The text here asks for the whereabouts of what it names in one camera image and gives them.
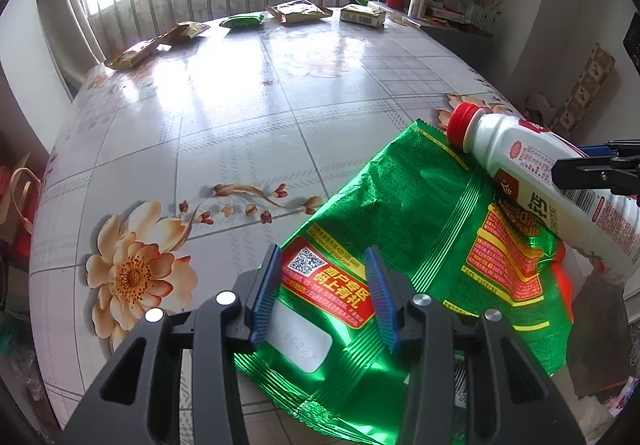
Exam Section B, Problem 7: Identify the dark cloth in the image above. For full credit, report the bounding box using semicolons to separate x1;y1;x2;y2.
565;270;631;401

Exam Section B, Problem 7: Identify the small green snack packet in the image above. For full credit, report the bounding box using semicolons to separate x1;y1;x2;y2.
220;12;266;30

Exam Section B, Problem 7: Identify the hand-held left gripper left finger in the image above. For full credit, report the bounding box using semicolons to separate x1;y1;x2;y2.
60;244;283;445

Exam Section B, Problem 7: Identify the orange brown snack packet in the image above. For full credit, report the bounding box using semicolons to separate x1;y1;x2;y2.
160;21;211;44

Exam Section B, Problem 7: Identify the flat brown wrapper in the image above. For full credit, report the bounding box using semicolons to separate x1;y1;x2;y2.
107;39;161;70

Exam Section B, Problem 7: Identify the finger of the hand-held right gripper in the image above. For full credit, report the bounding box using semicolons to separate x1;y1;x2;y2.
579;140;640;158
551;156;640;198

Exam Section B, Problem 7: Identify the white bottle with red cap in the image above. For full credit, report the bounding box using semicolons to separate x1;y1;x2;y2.
446;102;640;286

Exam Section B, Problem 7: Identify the beige curtain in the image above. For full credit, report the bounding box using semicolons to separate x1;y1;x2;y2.
32;0;108;86

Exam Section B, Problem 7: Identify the large green snack bag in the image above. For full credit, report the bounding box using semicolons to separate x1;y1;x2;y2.
232;119;573;445

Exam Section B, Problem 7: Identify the tile pattern board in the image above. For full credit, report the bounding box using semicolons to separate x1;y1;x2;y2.
555;42;616;136

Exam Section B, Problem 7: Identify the green plastic crate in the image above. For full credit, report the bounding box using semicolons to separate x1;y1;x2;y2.
465;5;501;33

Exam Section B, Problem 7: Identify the yellow green snack box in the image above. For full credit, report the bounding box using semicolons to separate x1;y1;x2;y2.
340;5;387;28

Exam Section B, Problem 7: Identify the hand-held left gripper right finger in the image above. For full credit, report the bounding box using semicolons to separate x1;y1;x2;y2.
364;246;586;445

